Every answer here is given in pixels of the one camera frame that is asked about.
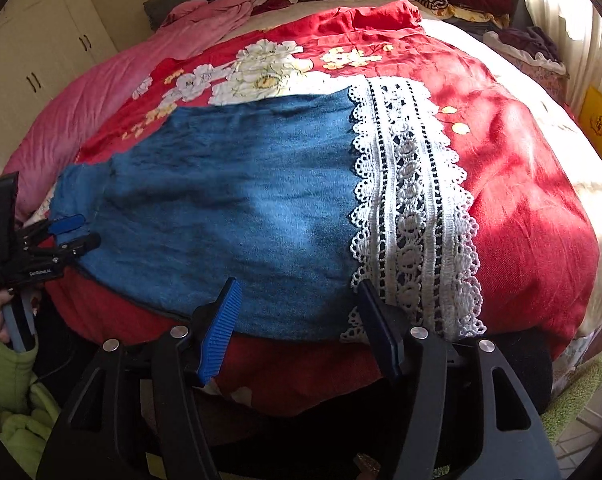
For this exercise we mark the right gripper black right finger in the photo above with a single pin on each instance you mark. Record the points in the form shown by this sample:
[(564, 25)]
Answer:
[(399, 346)]

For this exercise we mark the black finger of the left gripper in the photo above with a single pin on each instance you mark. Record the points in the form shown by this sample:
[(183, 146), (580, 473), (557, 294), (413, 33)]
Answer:
[(76, 247)]

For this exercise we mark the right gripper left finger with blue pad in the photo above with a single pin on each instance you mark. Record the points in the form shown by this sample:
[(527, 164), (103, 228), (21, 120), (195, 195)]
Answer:
[(183, 360)]

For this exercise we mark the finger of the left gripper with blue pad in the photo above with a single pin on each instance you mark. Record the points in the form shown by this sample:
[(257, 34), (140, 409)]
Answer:
[(66, 223)]

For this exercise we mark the blue denim pants lace trim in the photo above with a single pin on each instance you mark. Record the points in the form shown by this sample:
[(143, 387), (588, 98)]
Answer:
[(300, 198)]

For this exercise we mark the pink velvet quilt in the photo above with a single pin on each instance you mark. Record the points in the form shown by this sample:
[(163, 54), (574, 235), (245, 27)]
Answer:
[(79, 111)]

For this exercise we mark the red floral bed cover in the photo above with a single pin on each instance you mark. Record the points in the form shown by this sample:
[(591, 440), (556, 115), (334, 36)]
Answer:
[(538, 251)]

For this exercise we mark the cream wardrobe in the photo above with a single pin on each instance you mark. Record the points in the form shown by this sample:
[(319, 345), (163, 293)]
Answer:
[(44, 45)]

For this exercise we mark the yellow box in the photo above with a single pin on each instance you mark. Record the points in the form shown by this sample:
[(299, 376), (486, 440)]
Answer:
[(590, 118)]

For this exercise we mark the beige bed sheet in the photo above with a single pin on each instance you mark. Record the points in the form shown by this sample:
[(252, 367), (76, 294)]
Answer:
[(333, 19)]

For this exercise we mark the dark red pillow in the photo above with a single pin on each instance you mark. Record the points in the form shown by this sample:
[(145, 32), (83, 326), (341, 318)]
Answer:
[(263, 6)]

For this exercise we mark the floral fabric laundry basket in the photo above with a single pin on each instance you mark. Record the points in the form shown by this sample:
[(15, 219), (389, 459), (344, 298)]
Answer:
[(535, 55)]

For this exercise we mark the cream curtain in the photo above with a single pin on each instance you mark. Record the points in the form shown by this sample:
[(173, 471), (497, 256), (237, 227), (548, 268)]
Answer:
[(575, 26)]

